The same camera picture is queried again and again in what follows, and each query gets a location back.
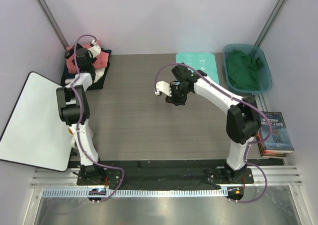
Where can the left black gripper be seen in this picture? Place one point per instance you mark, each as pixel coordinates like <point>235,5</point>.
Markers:
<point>68,54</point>

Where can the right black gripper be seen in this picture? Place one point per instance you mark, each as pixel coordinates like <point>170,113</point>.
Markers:
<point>174,100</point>

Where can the pink t shirt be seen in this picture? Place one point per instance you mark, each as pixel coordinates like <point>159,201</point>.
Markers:
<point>100,62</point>

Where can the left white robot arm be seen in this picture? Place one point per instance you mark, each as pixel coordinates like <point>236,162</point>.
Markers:
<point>74,110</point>

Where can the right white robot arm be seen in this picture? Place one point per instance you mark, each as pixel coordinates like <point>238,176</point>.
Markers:
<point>242,119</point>

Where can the navy folded t shirt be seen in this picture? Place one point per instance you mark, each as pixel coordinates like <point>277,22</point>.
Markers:
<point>100,62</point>

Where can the black folded t shirt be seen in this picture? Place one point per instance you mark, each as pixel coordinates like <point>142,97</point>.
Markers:
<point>66,77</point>

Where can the teal cutting board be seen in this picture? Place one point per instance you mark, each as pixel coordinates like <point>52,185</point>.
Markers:
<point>203,61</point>

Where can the green t shirt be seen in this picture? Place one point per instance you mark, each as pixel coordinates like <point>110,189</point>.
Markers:
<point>243,70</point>

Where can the teal plastic basin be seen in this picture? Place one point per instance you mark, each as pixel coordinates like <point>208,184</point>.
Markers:
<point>265,81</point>

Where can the white mug orange inside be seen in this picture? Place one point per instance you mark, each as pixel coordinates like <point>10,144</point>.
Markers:
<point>73,141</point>

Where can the white board black rim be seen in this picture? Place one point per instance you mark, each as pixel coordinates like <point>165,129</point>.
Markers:
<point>34,134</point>

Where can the red book underneath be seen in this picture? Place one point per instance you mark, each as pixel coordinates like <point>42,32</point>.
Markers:
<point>265,153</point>

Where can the nineteen eighty-four book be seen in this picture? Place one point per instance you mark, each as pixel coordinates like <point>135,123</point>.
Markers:
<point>278,123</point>

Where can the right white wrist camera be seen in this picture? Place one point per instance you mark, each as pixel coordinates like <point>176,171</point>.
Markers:
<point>162,87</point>

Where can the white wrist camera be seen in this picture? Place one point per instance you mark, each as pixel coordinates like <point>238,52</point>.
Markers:
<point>162,87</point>
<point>94,49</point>

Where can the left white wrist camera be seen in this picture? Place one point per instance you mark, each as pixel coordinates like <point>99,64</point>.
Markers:
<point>94,49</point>

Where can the left aluminium corner post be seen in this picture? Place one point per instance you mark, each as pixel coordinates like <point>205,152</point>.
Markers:
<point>53,23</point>

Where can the aluminium corner post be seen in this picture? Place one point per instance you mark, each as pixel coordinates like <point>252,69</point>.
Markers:
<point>53,23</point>
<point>270,22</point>

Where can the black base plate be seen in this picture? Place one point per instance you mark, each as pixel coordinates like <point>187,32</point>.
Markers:
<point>167,175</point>

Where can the right aluminium corner post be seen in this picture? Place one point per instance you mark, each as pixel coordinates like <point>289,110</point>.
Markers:
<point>270,22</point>

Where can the white slotted cable duct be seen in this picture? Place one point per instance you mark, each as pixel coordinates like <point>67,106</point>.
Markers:
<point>97,193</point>

